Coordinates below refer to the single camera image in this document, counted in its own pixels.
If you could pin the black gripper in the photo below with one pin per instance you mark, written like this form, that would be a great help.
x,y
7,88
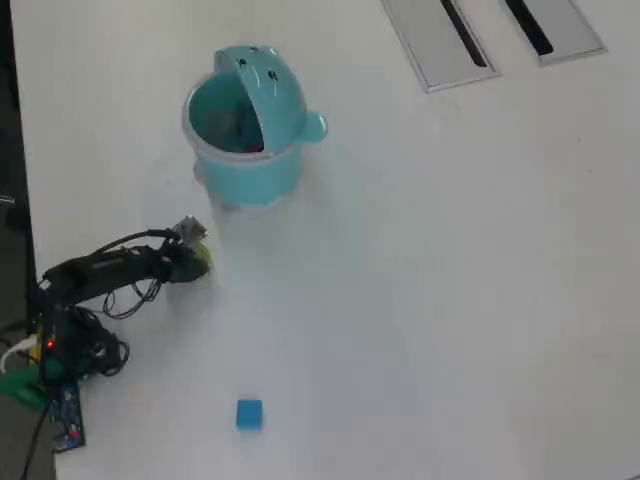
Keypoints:
x,y
182,267

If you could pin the green block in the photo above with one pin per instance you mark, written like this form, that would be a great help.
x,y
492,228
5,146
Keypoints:
x,y
206,255

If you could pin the red block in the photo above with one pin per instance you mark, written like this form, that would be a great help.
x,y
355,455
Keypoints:
x,y
256,147

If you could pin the blue block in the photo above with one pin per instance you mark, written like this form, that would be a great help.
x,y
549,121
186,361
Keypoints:
x,y
249,415

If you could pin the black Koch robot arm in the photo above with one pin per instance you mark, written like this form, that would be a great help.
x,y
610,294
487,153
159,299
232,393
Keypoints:
x,y
85,280

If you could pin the teal whale bin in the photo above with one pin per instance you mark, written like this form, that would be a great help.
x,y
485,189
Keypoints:
x,y
250,175

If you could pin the yellow connector piece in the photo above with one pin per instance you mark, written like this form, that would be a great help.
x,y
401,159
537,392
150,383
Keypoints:
x,y
35,352

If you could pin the blue circuit board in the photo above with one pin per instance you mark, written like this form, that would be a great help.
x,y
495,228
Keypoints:
x,y
67,405

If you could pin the green table clamp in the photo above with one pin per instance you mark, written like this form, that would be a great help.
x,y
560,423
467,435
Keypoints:
x,y
20,387

